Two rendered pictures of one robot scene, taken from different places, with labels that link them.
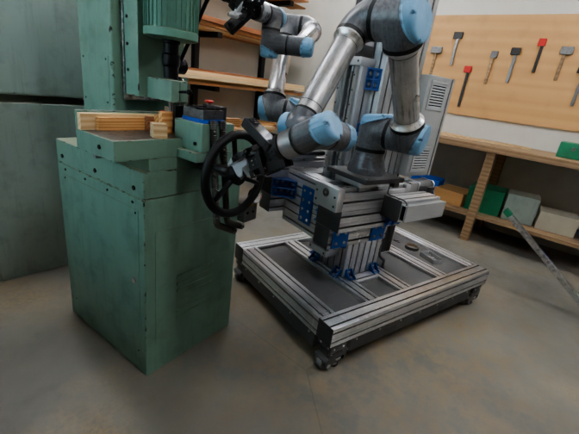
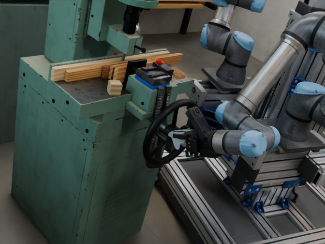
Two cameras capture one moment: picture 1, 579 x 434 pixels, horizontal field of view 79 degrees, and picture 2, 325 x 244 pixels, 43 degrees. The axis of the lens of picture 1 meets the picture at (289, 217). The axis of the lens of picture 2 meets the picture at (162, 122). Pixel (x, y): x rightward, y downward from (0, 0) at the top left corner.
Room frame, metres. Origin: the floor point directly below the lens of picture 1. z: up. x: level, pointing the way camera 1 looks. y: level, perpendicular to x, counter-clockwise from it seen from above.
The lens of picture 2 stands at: (-0.22, 0.12, 1.62)
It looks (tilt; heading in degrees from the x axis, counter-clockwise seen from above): 30 degrees down; 5
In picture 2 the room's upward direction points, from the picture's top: 16 degrees clockwise
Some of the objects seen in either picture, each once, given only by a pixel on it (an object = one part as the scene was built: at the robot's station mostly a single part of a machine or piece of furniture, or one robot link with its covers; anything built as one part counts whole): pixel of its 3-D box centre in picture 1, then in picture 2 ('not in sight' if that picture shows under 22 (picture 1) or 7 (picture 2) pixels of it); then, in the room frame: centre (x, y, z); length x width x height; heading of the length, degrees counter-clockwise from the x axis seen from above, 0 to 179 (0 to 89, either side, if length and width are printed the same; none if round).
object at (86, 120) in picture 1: (164, 120); (116, 64); (1.31, 0.50, 0.92); 0.60 x 0.02 x 0.05; 147
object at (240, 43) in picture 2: (297, 112); (239, 47); (1.81, 0.03, 0.98); 0.13 x 0.12 x 0.14; 83
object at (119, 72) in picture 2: (187, 122); (137, 71); (1.28, 0.41, 0.94); 0.22 x 0.02 x 0.07; 147
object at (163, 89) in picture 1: (167, 91); (123, 40); (1.32, 0.49, 1.03); 0.14 x 0.07 x 0.09; 57
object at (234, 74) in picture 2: not in sight; (233, 68); (1.81, 0.02, 0.87); 0.15 x 0.15 x 0.10
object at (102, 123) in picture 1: (181, 123); (130, 65); (1.34, 0.45, 0.92); 0.63 x 0.02 x 0.04; 147
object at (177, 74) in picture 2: not in sight; (175, 71); (1.46, 0.27, 0.91); 0.10 x 0.07 x 0.02; 57
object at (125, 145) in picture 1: (187, 143); (134, 90); (1.24, 0.39, 0.87); 0.61 x 0.30 x 0.06; 147
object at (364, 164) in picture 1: (368, 159); (295, 122); (1.42, -0.28, 0.87); 0.15 x 0.15 x 0.10
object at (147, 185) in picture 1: (150, 160); (97, 88); (1.37, 0.58, 0.76); 0.57 x 0.45 x 0.09; 57
